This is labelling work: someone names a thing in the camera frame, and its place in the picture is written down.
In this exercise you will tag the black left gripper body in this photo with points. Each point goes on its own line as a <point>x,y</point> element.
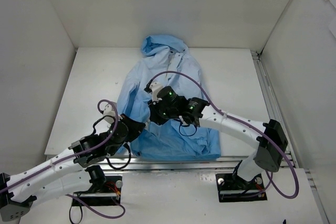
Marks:
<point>134,127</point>

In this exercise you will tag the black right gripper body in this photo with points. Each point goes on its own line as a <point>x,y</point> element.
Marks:
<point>155,115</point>

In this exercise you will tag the light blue hooded jacket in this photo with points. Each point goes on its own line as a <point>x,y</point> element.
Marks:
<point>170,57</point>

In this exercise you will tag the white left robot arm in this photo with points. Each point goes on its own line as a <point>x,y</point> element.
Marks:
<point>75,170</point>

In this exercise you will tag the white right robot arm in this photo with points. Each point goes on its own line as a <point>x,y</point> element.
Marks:
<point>267,139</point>

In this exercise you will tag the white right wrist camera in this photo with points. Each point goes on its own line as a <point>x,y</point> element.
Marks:
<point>154,88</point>

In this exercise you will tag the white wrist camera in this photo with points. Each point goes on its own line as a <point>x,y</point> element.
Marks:
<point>154,88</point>
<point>109,112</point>

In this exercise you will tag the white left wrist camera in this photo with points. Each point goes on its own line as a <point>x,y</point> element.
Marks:
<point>109,112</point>

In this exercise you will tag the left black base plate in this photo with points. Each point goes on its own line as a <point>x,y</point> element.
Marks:
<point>108,195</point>

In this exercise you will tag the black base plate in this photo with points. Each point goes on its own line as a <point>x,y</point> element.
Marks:
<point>108,195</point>
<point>232,190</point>

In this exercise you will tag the aluminium front rail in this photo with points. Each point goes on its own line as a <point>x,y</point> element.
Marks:
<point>226,163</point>

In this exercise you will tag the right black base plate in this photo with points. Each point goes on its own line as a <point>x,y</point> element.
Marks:
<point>232,190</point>

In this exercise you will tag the aluminium side rail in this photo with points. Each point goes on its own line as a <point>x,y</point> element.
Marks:
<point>274,112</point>

